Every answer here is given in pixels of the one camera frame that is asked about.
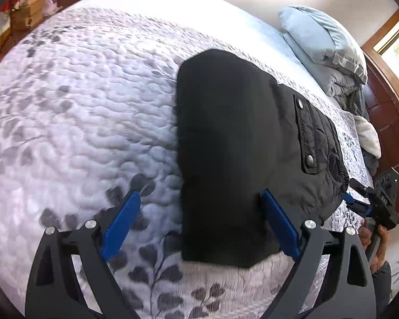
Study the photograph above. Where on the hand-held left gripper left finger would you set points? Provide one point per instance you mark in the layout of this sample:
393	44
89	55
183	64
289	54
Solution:
121	226

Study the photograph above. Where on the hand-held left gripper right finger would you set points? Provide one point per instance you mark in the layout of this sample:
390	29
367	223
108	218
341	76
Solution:
281	224

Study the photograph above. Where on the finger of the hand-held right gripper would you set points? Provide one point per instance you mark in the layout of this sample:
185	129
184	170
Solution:
359	207
360	187

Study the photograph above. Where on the black jacket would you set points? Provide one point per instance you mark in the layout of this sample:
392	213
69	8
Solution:
226	139

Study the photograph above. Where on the person's right hand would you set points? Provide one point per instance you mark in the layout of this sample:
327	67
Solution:
383	249

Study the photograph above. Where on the dark grey cloth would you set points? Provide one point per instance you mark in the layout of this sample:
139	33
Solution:
372	166

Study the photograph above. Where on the white fluffy blanket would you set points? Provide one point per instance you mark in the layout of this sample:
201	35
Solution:
369	136

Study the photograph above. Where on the wooden headboard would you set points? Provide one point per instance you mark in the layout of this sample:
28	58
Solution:
389	123

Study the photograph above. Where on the person's leg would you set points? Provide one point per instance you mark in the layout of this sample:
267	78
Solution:
382	289

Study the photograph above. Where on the grey blanket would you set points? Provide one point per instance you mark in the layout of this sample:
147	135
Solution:
349	96

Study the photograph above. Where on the leaf print quilt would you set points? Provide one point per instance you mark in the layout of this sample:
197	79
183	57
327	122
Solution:
69	106

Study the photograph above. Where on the wooden framed window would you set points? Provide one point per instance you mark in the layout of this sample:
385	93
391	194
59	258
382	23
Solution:
395	46

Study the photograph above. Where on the light blue pillow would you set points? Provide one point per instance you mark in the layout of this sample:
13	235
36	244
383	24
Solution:
312	33

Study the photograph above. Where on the cardboard box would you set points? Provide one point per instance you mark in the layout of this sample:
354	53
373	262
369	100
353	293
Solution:
26	15

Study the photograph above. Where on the white bed sheet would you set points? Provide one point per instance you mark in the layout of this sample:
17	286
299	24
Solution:
186	3

